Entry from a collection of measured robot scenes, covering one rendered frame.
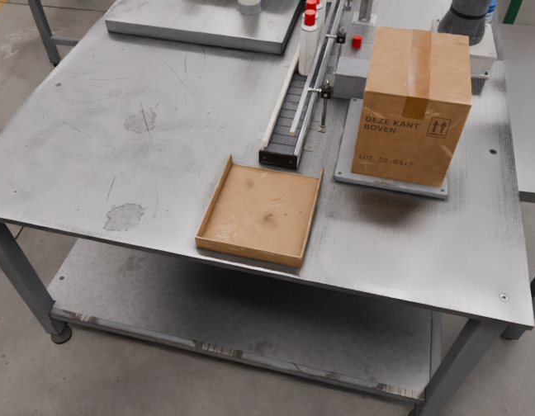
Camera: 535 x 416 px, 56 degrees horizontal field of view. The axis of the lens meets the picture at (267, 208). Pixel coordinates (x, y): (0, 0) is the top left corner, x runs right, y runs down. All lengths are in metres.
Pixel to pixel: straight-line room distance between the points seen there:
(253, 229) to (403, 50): 0.59
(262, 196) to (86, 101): 0.70
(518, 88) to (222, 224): 1.10
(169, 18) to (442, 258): 1.30
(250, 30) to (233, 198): 0.77
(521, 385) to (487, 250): 0.92
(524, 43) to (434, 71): 0.86
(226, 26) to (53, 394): 1.47
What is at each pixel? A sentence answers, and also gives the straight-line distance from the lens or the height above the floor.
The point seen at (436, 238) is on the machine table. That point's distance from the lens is 1.30.
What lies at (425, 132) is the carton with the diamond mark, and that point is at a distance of 1.27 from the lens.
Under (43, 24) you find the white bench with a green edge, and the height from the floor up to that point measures 0.30.
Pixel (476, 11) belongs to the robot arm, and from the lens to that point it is 1.81.
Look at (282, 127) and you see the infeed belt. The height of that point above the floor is 0.88.
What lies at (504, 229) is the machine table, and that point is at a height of 0.83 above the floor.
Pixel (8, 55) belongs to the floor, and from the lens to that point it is 3.80.
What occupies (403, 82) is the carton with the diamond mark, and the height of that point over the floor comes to 1.12.
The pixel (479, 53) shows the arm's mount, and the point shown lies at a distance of 1.83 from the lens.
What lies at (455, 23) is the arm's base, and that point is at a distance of 1.83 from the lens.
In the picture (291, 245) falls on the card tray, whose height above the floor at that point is 0.83.
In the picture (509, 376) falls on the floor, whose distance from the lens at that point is 2.15.
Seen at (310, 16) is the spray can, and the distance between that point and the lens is 1.56.
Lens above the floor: 1.81
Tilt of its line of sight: 49 degrees down
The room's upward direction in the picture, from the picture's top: straight up
